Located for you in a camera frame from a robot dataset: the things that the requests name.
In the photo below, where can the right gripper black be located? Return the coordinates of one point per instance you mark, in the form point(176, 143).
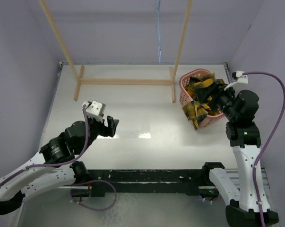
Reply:
point(204, 93)

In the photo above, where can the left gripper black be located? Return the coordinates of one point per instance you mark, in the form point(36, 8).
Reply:
point(107, 131)

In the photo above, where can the blue wire hanger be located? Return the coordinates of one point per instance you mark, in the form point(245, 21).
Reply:
point(157, 25)

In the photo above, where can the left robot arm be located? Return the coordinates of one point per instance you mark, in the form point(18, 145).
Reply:
point(55, 164)

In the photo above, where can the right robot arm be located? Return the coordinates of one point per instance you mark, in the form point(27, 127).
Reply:
point(246, 206)

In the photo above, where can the pink plastic basket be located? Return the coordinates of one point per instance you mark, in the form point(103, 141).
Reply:
point(200, 115)

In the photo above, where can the wooden clothes rack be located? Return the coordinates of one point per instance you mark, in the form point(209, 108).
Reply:
point(95, 81)

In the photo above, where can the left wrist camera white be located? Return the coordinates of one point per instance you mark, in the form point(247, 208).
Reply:
point(94, 110)

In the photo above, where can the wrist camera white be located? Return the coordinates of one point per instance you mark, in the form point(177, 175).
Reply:
point(240, 79)
point(94, 110)

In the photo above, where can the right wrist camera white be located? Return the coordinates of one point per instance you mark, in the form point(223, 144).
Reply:
point(240, 79)

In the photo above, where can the aluminium rail frame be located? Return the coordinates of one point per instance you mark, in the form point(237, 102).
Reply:
point(57, 163)

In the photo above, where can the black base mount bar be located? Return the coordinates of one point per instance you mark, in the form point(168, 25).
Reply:
point(191, 182)

